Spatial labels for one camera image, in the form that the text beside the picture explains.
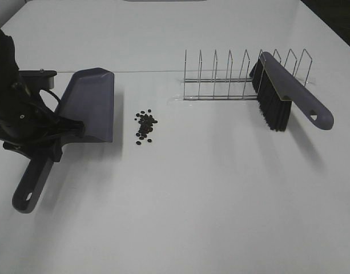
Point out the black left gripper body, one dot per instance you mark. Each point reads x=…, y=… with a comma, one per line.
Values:
x=25, y=121

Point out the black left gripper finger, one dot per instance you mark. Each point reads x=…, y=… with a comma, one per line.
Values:
x=49, y=150
x=69, y=127

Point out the grey plastic dustpan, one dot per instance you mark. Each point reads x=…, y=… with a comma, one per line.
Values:
x=89, y=97

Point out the pile of coffee beans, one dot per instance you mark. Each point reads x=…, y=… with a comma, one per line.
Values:
x=146, y=122

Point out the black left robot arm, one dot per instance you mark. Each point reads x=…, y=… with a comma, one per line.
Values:
x=11, y=81

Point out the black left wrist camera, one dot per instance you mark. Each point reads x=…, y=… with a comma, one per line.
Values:
x=39, y=79

